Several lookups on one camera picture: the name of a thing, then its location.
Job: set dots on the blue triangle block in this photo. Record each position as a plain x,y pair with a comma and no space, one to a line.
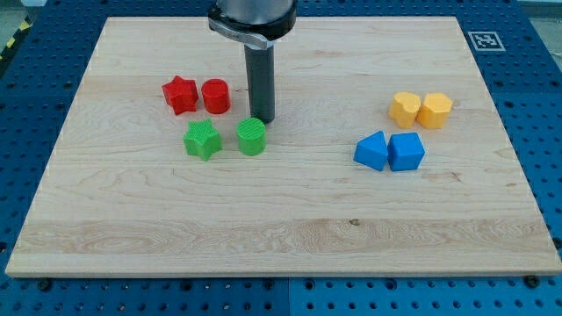
372,151

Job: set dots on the green cylinder block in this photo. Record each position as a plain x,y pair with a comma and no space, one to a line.
251,134

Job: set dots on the green star block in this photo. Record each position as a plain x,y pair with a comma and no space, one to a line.
202,139

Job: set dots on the red cylinder block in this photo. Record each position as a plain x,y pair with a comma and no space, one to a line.
216,96

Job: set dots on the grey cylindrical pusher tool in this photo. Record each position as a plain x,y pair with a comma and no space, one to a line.
261,83

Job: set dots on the wooden board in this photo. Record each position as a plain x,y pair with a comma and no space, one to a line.
120,197

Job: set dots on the red star block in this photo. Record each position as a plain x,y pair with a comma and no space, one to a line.
181,95

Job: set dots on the blue cube block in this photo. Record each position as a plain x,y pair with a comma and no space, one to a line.
405,151

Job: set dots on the yellow heart block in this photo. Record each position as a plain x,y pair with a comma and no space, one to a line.
404,108

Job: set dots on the yellow hexagon block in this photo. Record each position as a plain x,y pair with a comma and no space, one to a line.
435,110

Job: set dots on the white fiducial marker tag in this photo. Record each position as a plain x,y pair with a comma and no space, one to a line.
485,41

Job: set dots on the black bolt front left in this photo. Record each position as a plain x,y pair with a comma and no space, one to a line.
44,284

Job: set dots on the black bolt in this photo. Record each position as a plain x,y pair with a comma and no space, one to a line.
44,284
532,281

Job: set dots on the black bolt front right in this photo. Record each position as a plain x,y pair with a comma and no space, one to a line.
532,281

